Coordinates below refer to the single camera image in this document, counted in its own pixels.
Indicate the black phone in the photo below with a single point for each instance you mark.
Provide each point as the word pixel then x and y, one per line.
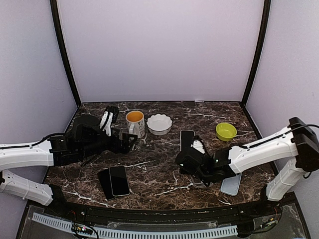
pixel 187 139
pixel 105 182

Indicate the black left frame post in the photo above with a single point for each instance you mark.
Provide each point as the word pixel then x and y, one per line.
pixel 63 51

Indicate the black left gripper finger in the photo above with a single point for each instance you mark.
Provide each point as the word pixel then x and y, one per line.
pixel 129 138
pixel 128 145

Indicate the white scalloped dish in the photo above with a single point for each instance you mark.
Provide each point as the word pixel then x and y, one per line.
pixel 159 124

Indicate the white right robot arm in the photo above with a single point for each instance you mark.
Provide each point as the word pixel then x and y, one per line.
pixel 297 142

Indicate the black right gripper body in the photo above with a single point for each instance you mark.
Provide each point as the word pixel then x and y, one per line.
pixel 202 176

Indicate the silver-edged phone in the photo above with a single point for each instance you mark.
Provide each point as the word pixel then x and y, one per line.
pixel 119 181

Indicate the light blue phone case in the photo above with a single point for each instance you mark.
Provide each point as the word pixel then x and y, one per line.
pixel 230 186

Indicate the lime green bowl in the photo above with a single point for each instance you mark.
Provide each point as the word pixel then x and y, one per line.
pixel 226 131

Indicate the white floral mug orange inside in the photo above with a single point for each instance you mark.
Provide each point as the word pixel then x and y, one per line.
pixel 136 123

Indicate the small circuit board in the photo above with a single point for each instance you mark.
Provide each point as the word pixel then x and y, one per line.
pixel 81 230

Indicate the black right frame post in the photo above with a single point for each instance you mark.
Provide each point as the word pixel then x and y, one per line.
pixel 258 51

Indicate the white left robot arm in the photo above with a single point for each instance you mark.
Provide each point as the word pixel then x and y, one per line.
pixel 88 136

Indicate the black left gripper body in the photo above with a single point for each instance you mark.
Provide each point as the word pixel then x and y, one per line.
pixel 115 148

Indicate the beige phone case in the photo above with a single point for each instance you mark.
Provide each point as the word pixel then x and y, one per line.
pixel 181 134

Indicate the clear magsafe phone case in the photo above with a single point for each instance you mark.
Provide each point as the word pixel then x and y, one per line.
pixel 197 183

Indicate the black frame post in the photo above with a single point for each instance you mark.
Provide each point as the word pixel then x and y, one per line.
pixel 63 51
pixel 258 51

